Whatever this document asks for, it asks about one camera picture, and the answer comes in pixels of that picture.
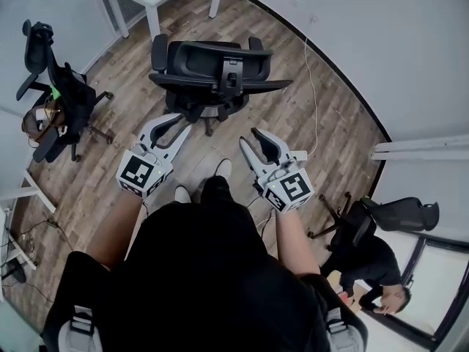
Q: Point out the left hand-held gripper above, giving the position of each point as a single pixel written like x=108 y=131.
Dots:
x=141 y=172

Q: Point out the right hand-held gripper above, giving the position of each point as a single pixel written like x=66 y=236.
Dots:
x=289 y=189

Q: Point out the black office chair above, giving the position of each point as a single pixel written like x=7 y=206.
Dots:
x=205 y=62

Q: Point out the person's left forearm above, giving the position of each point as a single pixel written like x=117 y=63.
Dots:
x=117 y=226

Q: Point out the person's right forearm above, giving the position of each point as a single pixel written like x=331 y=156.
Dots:
x=293 y=240

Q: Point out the black chair with headrest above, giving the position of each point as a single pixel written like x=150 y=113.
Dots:
x=399 y=213

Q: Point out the black mesh chair with bags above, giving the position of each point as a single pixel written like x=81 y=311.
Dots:
x=36 y=53

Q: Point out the white power strip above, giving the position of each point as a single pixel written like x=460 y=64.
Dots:
x=300 y=155

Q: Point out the person's white shoe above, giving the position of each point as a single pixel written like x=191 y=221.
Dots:
x=182 y=194
x=224 y=167

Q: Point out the person's black trouser leg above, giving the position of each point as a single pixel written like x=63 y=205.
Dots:
x=216 y=191

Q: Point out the brown handbag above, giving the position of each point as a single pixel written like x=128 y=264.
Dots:
x=42 y=123

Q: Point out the grey vent grille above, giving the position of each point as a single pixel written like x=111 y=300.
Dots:
x=122 y=7

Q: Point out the person's black shirt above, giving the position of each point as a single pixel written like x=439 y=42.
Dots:
x=205 y=277

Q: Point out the white table with slanted leg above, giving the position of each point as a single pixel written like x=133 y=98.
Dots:
x=33 y=191

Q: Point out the black round stand base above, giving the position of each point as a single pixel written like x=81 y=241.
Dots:
x=14 y=273

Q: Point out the white table frame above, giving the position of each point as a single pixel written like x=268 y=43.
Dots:
x=421 y=149

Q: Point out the black window frame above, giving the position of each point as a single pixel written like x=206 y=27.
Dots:
x=445 y=306

